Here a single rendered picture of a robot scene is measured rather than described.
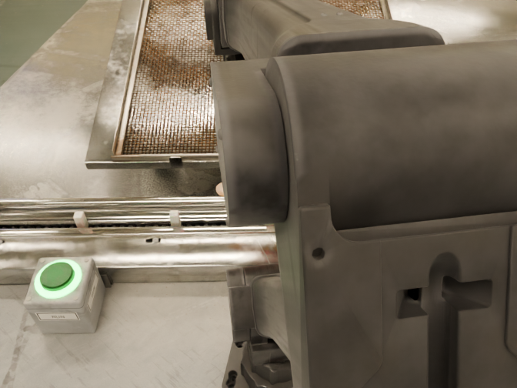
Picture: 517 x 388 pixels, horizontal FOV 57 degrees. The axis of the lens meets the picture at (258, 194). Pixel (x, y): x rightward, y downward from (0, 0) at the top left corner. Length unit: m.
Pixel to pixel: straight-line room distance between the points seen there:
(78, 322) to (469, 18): 0.91
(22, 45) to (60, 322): 2.64
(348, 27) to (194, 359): 0.51
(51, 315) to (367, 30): 0.55
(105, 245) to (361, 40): 0.57
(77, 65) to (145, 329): 0.70
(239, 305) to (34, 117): 0.70
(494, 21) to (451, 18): 0.08
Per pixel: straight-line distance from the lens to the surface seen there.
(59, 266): 0.65
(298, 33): 0.18
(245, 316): 0.46
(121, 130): 0.82
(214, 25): 0.50
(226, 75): 0.16
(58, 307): 0.64
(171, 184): 0.83
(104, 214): 0.76
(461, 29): 1.07
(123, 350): 0.66
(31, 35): 3.30
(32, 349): 0.70
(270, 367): 0.54
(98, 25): 1.34
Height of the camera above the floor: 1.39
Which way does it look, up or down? 46 degrees down
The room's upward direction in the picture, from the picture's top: straight up
